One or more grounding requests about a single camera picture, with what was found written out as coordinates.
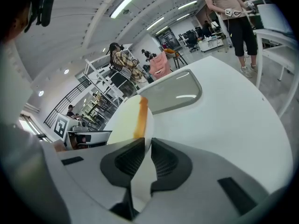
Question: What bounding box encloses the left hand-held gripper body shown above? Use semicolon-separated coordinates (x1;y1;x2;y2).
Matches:
53;113;113;151

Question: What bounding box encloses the black head-mounted camera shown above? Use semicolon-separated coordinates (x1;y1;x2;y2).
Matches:
24;0;55;34

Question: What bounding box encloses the white metal shelf rack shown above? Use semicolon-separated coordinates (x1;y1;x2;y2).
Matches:
83;43;141;126

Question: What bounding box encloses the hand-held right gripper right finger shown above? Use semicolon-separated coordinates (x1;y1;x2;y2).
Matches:
139;137;270;224

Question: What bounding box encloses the orange chair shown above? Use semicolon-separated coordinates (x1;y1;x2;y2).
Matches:
163;48;188;69

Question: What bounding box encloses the grey rectangular plate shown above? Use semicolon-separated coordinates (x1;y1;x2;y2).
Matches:
136;68;203;115

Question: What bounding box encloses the white slice of bread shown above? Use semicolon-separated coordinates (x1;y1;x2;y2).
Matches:
106;95;157;213

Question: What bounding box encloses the white side table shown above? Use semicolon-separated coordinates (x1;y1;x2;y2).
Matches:
253;28;299;119

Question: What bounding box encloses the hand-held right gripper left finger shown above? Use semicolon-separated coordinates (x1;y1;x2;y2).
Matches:
57;137;146;219

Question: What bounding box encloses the white low cabinet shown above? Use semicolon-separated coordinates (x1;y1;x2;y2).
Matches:
200;36;224;53

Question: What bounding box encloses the pink cloth bundle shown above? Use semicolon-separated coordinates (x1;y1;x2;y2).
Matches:
149;51;171;81

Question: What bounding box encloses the black office chair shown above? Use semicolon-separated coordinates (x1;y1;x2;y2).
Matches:
185;29;200;53

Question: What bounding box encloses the white box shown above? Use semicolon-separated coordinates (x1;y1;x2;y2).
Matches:
256;3;293;33

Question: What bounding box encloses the person's light grey shirt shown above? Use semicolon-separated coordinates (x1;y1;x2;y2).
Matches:
0;42;72;224

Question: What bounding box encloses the black metal railing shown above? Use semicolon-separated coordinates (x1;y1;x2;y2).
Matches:
43;79;92;128

